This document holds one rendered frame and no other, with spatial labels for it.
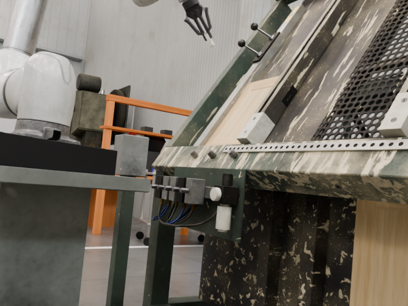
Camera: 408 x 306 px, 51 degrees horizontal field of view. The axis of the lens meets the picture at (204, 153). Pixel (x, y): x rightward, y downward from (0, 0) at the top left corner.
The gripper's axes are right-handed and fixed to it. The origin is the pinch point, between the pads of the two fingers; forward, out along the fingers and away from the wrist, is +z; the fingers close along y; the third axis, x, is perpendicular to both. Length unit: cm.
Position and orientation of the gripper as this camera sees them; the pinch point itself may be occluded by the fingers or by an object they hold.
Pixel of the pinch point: (209, 39)
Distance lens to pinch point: 209.1
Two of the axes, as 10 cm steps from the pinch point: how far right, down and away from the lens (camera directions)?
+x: -1.7, 3.9, -9.0
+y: -8.6, 3.9, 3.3
